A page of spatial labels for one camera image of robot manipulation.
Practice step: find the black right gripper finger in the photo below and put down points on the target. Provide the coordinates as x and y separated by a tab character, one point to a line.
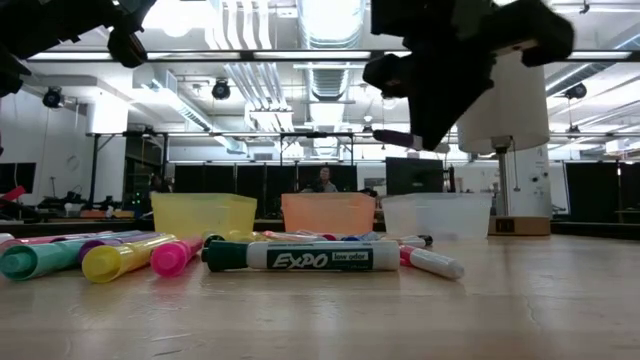
440	115

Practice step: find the black-capped thin whiteboard marker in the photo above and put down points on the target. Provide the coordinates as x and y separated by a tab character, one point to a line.
417	241

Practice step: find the blue-capped thin whiteboard marker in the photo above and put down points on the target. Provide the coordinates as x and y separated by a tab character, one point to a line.
357	237

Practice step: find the pink-capped thin whiteboard marker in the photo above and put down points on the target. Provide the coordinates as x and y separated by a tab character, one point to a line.
435	262

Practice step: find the orange Expo dry-erase marker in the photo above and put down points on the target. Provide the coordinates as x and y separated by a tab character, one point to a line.
290	236

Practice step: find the lavender highlighter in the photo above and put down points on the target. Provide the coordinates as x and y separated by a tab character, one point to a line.
115	234

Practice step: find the purple highlighter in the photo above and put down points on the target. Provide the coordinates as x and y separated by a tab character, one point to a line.
91	244

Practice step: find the yellow Sharpie highlighter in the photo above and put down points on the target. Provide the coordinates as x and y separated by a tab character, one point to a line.
245	236

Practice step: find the teal highlighter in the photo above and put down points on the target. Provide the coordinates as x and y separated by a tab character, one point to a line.
35	260

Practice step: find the pink Sharpie highlighter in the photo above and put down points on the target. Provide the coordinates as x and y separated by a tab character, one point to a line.
170	257

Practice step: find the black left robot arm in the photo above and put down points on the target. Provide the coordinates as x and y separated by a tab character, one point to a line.
9	75

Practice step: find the black computer monitor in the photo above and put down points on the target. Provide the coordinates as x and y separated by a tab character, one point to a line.
415	175
17	177

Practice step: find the white shade table lamp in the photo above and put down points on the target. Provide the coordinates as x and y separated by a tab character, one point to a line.
515	110

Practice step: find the black ceiling spotlight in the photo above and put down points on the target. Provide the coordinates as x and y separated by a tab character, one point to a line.
52	97
577	91
221	91

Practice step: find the clear plastic bin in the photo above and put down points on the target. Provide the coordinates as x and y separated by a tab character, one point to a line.
440	215

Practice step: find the white round pillar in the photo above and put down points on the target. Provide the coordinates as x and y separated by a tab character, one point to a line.
537	170

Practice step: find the person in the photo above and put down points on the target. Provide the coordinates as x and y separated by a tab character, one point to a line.
325	186

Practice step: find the overhead LED light bar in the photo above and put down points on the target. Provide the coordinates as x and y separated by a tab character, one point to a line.
310	54

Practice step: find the orange translucent plastic bin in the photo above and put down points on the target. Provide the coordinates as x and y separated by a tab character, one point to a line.
327	215

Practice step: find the red Expo dry-erase marker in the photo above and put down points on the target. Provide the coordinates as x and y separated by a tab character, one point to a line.
329	237

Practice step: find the black equipment rack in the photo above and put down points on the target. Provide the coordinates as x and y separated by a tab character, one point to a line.
135	175

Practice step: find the small red object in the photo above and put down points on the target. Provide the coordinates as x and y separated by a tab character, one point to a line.
12	194

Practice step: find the distant black robot arms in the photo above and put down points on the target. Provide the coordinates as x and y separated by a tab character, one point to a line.
75	205

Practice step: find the green Expo dry-erase marker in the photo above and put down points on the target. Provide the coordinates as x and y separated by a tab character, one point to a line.
214	238
310	260

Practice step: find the pink and white marker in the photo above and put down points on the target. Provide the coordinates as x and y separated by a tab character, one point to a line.
6	238

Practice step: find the yellow translucent plastic bin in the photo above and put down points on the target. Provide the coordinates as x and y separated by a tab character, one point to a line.
200	215

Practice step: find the silver ceiling duct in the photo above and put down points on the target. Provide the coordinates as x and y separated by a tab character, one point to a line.
330	30

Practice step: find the white ceiling duct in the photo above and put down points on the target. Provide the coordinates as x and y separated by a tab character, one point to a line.
170	95

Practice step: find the black partition wall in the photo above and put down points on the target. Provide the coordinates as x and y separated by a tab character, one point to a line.
595	190
215	177

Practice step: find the black metal rack frame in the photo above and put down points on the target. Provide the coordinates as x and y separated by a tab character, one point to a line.
200	134

